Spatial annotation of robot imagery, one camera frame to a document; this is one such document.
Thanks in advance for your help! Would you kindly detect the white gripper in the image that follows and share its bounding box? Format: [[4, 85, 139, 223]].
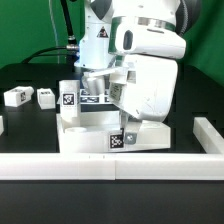
[[109, 55, 178, 144]]

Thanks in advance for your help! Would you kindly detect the white square table top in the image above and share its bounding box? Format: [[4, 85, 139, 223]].
[[56, 111, 171, 153]]

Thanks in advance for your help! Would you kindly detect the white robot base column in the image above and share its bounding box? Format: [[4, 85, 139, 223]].
[[74, 0, 113, 69]]

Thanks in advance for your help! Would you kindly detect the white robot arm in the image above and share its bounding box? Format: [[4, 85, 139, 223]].
[[90, 0, 199, 144]]

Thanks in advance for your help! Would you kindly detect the white left fence piece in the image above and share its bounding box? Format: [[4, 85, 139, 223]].
[[0, 115, 4, 136]]

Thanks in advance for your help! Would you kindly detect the white marker base plate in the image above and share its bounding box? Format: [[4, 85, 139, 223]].
[[80, 89, 110, 105]]

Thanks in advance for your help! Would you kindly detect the white right fence rail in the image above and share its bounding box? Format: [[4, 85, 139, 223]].
[[193, 117, 224, 156]]

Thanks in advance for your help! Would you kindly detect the black cable bundle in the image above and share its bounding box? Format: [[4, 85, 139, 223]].
[[21, 0, 81, 68]]

